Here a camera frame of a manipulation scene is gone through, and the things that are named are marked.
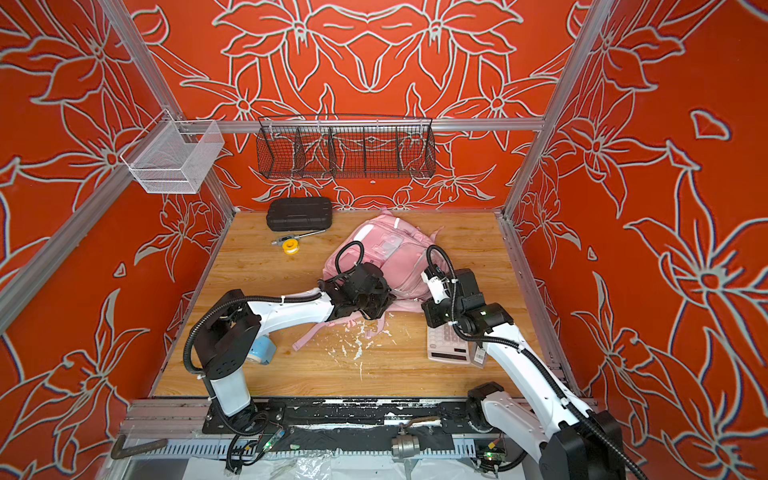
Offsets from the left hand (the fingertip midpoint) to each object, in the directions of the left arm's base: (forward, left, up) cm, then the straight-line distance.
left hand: (403, 292), depth 85 cm
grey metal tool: (+24, +46, -9) cm, 53 cm away
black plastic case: (+34, +42, -4) cm, 54 cm away
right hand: (-4, -5, +2) cm, 7 cm away
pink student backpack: (+19, +2, -5) cm, 19 cm away
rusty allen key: (-41, +66, -10) cm, 78 cm away
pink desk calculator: (-11, -13, -8) cm, 19 cm away
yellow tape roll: (+21, +41, -8) cm, 47 cm away
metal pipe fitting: (-36, -1, -6) cm, 37 cm away
